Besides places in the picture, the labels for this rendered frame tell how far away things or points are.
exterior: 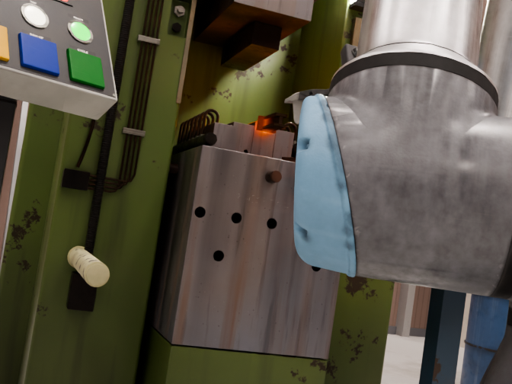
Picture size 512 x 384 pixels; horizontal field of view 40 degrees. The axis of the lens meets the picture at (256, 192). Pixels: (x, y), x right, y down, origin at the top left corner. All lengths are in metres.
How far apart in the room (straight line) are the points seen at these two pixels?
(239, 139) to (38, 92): 0.50
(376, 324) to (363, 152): 1.46
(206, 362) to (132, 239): 0.36
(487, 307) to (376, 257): 3.60
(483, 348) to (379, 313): 2.21
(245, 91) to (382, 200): 1.68
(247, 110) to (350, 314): 0.70
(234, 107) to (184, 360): 0.88
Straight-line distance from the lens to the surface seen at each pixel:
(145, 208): 1.75
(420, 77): 0.58
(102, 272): 1.29
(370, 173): 0.54
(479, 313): 4.20
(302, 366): 1.69
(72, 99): 1.45
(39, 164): 2.17
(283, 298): 1.65
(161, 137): 1.77
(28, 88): 1.41
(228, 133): 1.66
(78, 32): 1.51
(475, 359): 4.21
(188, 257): 1.57
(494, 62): 1.01
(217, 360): 1.62
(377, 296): 1.98
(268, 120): 1.66
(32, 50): 1.41
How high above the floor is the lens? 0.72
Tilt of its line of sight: 4 degrees up
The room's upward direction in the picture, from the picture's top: 9 degrees clockwise
